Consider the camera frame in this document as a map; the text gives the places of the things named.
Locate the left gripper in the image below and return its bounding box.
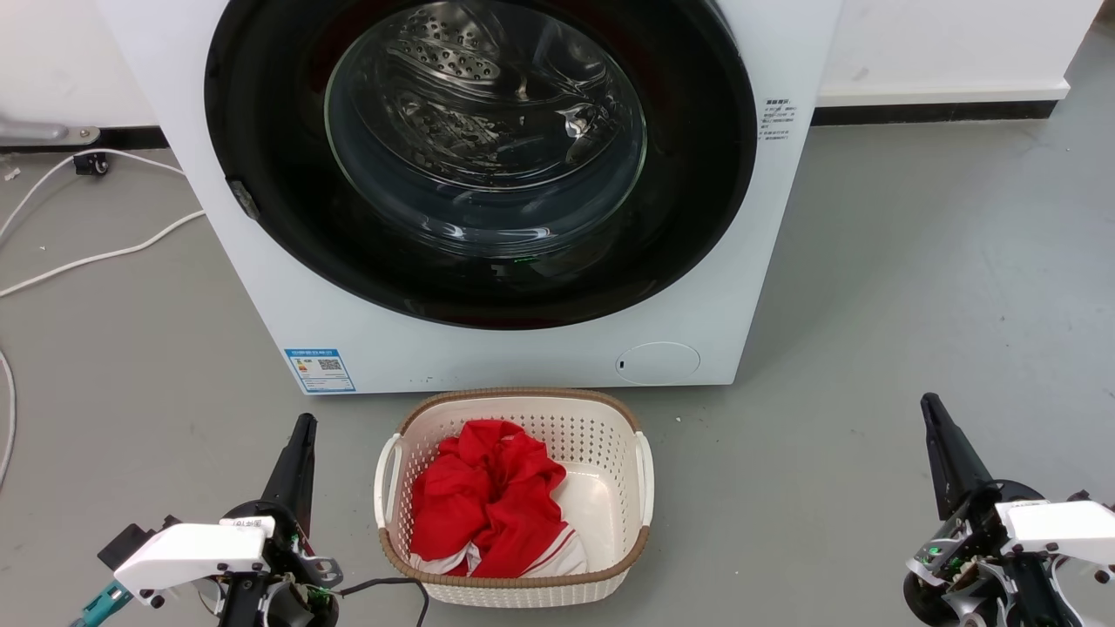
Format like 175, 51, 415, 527
218, 413, 343, 627

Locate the white plastic laundry basket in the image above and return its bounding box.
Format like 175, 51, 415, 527
374, 388, 655, 608

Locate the round white filter cover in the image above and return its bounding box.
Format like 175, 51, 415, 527
614, 340, 702, 387

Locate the red garment with white stripes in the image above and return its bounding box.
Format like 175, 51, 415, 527
409, 420, 589, 579

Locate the grey metal floor bar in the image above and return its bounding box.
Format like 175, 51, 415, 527
0, 120, 102, 148

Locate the round black glass washer door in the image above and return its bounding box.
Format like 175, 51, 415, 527
204, 0, 759, 330

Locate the white front-load washing machine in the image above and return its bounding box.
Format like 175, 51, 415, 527
96, 0, 844, 394

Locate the small printed text sticker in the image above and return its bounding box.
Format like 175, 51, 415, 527
757, 97, 799, 144

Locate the white partition panel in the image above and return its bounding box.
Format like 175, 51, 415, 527
814, 0, 1105, 107

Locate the blue energy label sticker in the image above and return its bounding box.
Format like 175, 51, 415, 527
283, 347, 357, 395

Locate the stainless steel washer drum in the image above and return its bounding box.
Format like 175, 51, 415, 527
344, 0, 644, 249

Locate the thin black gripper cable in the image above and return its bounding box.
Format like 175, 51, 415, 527
335, 576, 430, 627

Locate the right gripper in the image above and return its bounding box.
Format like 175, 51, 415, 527
902, 392, 1074, 627

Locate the teal cable connector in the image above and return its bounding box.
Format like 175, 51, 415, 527
69, 581, 134, 627

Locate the metal door hinge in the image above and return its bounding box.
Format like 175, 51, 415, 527
227, 178, 261, 221

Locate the white floor cable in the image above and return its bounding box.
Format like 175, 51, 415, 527
0, 148, 189, 240
0, 347, 17, 490
0, 209, 207, 299

